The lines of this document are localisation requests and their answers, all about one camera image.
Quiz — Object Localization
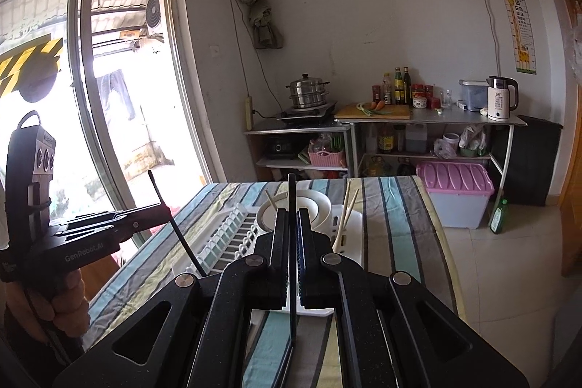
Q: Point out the giraffe wall poster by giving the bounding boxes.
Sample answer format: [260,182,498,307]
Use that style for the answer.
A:
[499,0,537,75]

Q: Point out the pink lid storage box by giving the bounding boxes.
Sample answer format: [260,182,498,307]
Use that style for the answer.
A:
[415,161,496,230]

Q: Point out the sliding glass door frame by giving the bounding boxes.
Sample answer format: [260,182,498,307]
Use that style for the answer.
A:
[0,0,228,234]

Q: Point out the wooden cutting board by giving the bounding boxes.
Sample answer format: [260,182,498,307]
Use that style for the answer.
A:
[335,102,412,121]

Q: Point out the white dish rack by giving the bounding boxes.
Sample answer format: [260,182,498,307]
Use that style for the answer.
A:
[175,204,367,319]

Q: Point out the white bowl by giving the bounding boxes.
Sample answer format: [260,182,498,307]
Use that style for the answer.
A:
[273,193,321,229]
[256,190,334,234]

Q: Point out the plastic bags on shelf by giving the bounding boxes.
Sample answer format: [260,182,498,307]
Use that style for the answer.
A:
[459,125,492,158]

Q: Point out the white cup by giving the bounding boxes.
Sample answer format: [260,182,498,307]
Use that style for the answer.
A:
[331,204,367,255]

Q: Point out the black chopstick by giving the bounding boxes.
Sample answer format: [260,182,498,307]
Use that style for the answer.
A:
[147,170,211,279]
[287,173,299,355]

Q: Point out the black cabinet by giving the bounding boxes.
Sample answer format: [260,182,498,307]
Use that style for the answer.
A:
[490,114,564,207]

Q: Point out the person's left hand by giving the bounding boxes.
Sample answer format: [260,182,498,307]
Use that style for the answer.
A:
[5,271,88,344]

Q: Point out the blue and white container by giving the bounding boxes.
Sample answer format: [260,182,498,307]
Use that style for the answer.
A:
[458,79,490,112]

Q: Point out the large oil bottle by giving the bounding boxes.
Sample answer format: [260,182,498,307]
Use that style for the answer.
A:
[377,123,396,155]

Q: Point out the grey plastic jug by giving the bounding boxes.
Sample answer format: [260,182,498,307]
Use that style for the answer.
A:
[404,124,428,153]

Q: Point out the small steel shelf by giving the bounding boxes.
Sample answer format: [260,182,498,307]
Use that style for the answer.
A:
[243,120,355,185]

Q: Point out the white electric kettle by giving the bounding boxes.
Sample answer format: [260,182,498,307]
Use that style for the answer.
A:
[486,75,519,123]

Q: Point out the striped tablecloth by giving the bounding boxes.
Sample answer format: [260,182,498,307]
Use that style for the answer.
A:
[84,175,469,388]

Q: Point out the outdoor air conditioner unit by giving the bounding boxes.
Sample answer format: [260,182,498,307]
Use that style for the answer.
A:
[144,0,166,37]

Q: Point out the hanging plastic bag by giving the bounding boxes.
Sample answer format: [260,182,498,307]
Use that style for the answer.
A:
[570,0,582,85]

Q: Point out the yellow black striped sign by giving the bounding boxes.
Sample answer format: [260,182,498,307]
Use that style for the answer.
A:
[0,36,64,99]

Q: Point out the black induction cooker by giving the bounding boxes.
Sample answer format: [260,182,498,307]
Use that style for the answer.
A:
[276,101,338,121]

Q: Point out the long steel shelf table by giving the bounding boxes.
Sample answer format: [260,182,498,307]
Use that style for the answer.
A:
[335,103,529,189]

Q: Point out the hanging clothes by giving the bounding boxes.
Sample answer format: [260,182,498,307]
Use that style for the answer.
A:
[97,68,137,121]

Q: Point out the green bottle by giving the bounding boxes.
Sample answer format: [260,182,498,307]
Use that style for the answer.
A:
[488,197,510,235]

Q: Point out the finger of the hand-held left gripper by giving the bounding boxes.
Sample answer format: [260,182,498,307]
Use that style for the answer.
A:
[63,214,171,246]
[58,203,166,235]

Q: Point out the pink basket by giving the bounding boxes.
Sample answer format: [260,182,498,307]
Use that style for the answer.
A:
[308,149,347,169]

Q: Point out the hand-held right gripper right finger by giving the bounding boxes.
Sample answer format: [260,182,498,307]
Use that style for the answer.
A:
[295,208,530,388]

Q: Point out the wooden door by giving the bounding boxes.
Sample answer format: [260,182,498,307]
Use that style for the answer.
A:
[547,0,582,280]

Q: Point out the black kitchen appliance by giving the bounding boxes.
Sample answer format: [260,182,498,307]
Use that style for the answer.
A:
[266,136,303,160]

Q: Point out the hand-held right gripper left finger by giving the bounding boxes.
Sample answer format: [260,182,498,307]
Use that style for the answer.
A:
[53,208,292,388]

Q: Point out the stainless steamer pot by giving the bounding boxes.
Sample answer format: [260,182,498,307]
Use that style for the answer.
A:
[285,73,332,111]

